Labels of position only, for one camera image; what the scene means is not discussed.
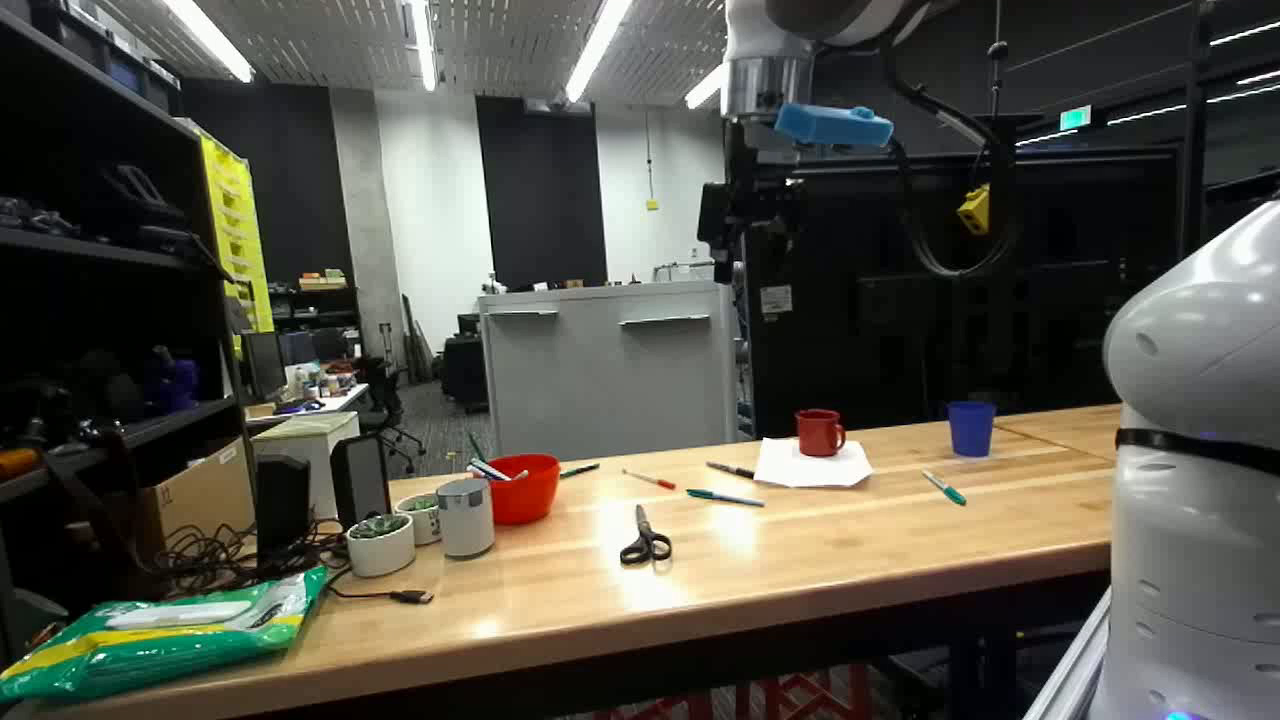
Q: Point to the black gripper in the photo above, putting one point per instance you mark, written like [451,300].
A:
[761,151]

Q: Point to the thin green pen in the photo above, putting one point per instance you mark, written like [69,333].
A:
[478,447]

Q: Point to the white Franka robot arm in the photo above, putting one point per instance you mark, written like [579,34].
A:
[1201,535]

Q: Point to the dark red mug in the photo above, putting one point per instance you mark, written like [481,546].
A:
[818,429]

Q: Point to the black pen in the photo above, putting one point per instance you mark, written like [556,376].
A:
[731,470]

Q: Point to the red pen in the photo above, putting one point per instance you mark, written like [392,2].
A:
[650,479]

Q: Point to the dark green pen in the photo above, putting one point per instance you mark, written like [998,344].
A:
[581,470]

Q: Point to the orange red mug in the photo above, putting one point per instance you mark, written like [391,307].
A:
[521,491]

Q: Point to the white cylindrical mug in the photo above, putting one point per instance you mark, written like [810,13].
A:
[467,520]

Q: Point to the white paper sign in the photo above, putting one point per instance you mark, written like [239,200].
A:
[779,299]

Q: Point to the white ceiling light strip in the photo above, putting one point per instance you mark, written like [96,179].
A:
[207,39]
[597,46]
[420,42]
[705,85]

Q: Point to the tall black cabinet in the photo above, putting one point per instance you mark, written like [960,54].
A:
[852,333]

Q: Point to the grey metal cabinet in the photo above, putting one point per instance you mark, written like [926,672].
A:
[605,374]

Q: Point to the yellow tag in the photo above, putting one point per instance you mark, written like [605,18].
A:
[979,209]

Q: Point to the white paper sheet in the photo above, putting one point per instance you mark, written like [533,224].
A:
[814,466]

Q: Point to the green and white marker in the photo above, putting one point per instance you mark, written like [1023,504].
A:
[727,499]

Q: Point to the black scissors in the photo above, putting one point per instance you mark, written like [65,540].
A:
[644,540]

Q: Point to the blue plastic cup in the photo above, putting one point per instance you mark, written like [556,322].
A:
[972,427]

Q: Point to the green cap white marker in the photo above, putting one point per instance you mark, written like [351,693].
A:
[945,485]

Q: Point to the green exit sign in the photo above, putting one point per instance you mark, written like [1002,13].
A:
[1074,117]

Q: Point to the black office chair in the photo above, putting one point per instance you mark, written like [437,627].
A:
[384,402]

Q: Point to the dark background shelf unit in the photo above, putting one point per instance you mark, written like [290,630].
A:
[315,300]

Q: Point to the small grey cup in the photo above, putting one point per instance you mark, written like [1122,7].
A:
[420,520]

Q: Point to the black desktop speaker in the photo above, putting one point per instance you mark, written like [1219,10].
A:
[283,504]
[360,481]

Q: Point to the white side desk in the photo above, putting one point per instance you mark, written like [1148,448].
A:
[304,447]

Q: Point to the small white plant pot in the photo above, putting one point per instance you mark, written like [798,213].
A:
[383,546]

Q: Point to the yellow storage rack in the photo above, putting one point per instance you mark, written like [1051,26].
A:
[239,224]

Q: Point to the small blue purple object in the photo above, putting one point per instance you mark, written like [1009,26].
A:
[176,381]

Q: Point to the cardboard box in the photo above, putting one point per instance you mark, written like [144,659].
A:
[201,503]

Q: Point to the black shelving unit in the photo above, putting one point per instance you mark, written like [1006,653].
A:
[105,333]

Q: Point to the green wipes packet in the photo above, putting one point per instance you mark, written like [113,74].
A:
[162,642]

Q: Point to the red metal frame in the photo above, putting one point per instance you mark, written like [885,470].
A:
[803,699]

